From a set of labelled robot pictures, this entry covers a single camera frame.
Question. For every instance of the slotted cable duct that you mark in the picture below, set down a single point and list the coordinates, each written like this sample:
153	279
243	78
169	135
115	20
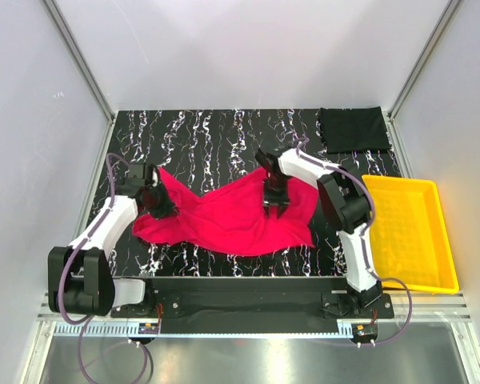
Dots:
178	328

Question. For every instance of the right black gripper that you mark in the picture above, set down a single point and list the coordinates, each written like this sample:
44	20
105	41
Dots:
276	201

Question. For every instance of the aluminium frame post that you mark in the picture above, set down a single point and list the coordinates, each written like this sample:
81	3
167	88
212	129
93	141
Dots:
62	27
445	19

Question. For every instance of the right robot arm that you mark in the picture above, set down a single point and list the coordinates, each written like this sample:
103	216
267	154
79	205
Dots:
346	205

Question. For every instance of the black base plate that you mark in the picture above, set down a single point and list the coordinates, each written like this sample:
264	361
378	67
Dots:
251	300

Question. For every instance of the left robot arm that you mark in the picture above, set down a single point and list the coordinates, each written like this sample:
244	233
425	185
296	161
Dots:
80	283

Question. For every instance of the left connector block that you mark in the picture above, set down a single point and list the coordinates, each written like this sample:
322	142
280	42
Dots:
149	328

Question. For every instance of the right aluminium frame post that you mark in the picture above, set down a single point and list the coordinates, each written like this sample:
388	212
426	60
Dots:
445	19

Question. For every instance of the left aluminium frame post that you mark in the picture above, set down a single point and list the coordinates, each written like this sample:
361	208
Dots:
62	27

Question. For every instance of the connector block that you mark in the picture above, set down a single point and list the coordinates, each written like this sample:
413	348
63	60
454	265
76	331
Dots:
366	330
149	328

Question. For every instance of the yellow plastic bin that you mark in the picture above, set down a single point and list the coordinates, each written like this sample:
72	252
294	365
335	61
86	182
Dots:
409	240

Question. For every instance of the right connector block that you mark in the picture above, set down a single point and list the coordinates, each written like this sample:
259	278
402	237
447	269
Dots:
366	330

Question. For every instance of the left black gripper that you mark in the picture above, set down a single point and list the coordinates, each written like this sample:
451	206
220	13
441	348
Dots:
162	206

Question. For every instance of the pink t shirt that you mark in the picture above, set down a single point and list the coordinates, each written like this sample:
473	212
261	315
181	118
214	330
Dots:
231	219

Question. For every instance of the folded black t shirt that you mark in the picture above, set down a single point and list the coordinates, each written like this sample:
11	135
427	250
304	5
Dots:
353	130

